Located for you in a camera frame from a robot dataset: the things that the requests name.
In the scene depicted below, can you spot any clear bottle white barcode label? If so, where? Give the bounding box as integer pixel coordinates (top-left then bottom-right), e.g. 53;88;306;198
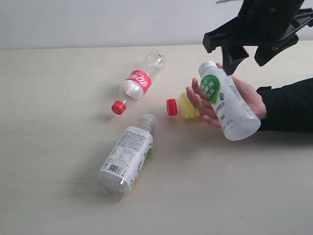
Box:
97;114;157;196

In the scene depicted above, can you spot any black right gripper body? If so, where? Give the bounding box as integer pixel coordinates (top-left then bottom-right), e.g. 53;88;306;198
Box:
202;0;313;66

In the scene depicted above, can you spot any black sleeved forearm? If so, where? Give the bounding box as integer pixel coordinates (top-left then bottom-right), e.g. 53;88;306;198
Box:
257;78;313;133

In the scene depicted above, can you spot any clear bottle green label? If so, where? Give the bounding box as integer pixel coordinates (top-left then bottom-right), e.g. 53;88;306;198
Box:
199;61;261;141

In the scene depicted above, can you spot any person's open hand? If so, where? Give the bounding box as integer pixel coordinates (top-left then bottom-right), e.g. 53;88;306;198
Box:
186;76;267;128

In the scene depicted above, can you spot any clear cola bottle red label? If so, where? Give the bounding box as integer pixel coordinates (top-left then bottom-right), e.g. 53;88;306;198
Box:
112;50;166;115

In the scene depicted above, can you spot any yellow drink bottle red cap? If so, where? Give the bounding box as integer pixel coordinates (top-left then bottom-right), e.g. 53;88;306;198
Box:
166;92;200;118

